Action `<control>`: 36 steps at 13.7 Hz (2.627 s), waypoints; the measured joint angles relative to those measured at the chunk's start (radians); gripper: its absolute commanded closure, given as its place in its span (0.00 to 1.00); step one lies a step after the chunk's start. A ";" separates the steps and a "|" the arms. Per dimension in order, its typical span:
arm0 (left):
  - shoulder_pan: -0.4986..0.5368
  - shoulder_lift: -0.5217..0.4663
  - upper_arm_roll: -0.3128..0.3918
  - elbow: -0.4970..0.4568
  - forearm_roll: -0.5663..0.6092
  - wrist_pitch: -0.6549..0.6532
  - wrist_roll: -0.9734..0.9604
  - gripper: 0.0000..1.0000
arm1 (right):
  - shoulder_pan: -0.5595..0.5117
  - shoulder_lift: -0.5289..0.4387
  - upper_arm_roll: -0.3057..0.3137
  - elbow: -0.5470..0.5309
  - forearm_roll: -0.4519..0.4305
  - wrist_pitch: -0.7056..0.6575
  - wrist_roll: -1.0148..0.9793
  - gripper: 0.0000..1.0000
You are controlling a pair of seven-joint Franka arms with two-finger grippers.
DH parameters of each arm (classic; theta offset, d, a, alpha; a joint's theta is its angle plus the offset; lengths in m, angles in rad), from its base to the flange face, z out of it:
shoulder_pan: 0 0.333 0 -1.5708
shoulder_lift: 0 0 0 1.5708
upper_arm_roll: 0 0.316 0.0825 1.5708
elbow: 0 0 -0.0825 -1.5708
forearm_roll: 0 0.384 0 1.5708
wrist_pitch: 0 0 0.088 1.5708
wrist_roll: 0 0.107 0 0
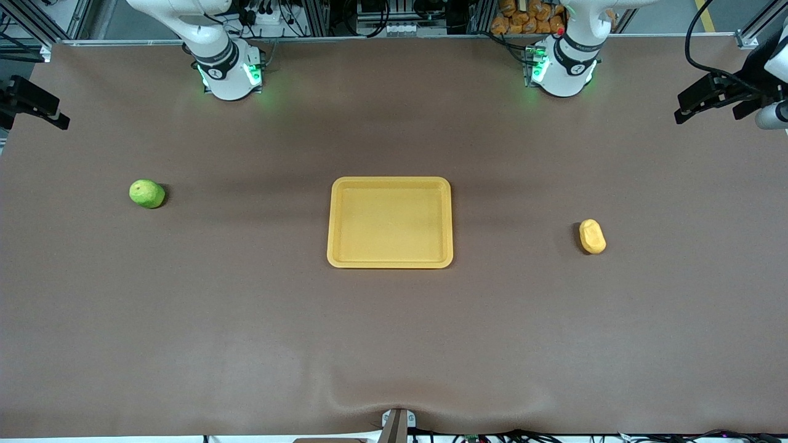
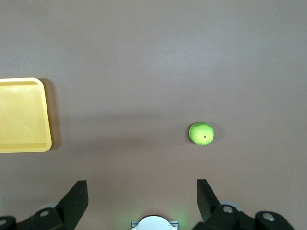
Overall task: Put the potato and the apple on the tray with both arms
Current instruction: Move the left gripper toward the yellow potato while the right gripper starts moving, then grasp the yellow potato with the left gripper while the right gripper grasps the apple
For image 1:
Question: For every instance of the green apple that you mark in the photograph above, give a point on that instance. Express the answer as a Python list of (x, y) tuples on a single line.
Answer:
[(147, 194)]

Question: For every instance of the yellow potato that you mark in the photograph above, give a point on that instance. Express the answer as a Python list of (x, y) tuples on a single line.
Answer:
[(592, 237)]

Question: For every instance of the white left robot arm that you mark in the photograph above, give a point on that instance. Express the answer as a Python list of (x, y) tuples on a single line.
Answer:
[(569, 67)]

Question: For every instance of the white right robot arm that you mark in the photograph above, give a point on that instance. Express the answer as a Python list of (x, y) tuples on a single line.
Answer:
[(223, 69)]

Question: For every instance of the yellow plastic tray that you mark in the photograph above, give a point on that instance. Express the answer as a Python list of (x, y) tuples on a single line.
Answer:
[(390, 223)]

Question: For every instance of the box of orange items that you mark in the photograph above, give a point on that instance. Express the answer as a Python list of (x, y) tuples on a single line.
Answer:
[(526, 17)]

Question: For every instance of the white power strip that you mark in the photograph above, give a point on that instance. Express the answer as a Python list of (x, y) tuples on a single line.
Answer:
[(269, 16)]

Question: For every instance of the brown table mat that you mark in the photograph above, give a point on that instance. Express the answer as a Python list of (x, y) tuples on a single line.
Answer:
[(394, 344)]

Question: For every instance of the silver corner bracket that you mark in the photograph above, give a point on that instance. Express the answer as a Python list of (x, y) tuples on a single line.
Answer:
[(747, 39)]

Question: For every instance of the aluminium table edge rail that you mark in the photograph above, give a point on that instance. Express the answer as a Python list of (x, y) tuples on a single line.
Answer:
[(394, 39)]

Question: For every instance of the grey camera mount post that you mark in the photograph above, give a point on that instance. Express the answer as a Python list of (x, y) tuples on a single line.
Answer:
[(398, 426)]

